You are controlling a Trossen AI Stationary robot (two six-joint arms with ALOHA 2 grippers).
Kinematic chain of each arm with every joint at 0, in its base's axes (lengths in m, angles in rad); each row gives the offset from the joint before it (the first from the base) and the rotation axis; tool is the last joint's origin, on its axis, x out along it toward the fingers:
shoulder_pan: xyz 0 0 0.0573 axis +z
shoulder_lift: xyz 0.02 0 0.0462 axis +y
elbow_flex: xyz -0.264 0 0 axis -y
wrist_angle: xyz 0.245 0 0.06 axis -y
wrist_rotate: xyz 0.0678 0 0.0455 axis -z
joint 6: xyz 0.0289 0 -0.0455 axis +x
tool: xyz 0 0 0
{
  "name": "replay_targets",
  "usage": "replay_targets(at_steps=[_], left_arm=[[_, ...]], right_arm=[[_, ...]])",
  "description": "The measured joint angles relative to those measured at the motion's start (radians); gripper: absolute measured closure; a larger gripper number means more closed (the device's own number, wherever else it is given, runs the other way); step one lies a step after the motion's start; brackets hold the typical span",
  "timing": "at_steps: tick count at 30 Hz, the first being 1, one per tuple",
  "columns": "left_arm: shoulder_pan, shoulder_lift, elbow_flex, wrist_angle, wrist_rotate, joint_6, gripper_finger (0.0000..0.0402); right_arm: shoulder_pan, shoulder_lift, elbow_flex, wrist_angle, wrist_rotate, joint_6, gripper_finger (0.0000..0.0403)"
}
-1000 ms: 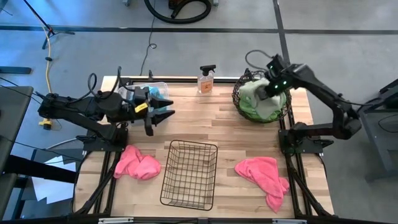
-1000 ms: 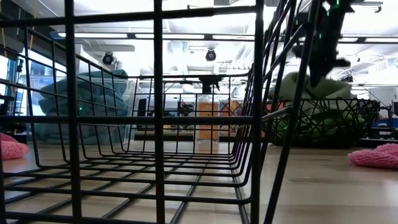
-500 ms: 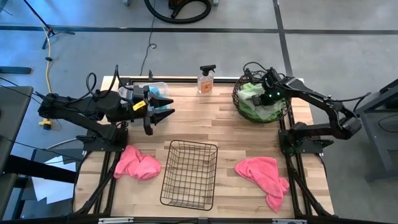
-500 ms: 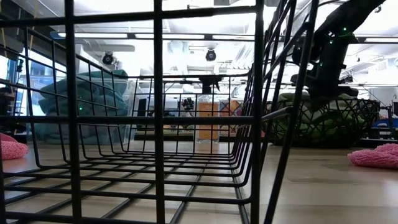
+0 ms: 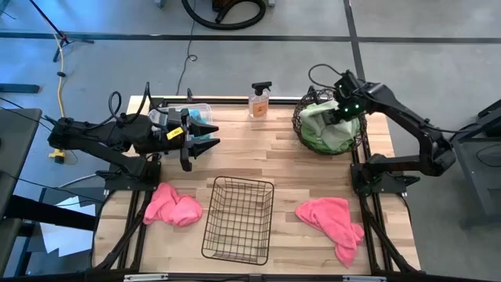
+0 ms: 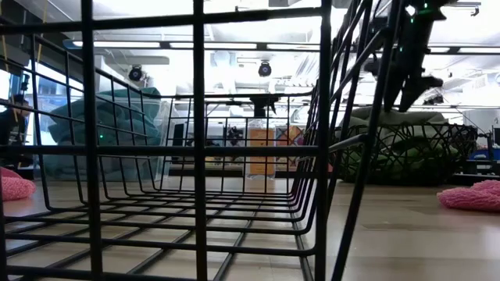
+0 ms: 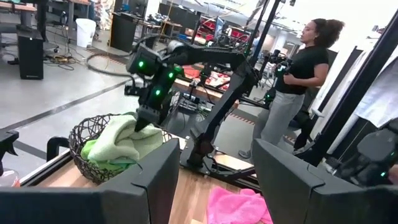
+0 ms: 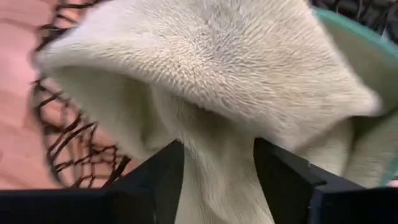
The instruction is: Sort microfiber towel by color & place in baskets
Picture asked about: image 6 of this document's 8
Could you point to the ceiling track fixture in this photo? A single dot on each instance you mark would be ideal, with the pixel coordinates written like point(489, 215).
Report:
point(465, 4)

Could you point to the black ceiling spotlight cluster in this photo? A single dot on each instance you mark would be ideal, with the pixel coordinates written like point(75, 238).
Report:
point(433, 100)

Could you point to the colourful wall poster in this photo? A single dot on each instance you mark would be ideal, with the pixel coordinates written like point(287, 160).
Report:
point(291, 134)

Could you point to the teal microfiber towel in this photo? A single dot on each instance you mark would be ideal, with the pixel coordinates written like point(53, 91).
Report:
point(78, 125)

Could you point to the long ceiling light strip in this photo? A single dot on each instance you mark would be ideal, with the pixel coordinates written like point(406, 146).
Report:
point(117, 44)

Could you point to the black woven round basket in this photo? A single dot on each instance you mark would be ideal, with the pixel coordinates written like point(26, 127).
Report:
point(465, 148)

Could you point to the clear plastic bin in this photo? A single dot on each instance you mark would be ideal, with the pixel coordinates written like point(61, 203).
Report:
point(166, 156)

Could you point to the pink microfiber towel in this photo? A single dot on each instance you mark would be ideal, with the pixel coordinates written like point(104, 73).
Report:
point(468, 199)
point(15, 189)

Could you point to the blue background cart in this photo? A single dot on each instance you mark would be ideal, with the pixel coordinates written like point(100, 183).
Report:
point(484, 154)

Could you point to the round black ceiling camera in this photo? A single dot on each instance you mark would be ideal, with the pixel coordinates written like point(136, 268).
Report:
point(135, 73)
point(265, 69)

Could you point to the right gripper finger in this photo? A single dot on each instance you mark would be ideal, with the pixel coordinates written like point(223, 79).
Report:
point(414, 89)
point(393, 91)

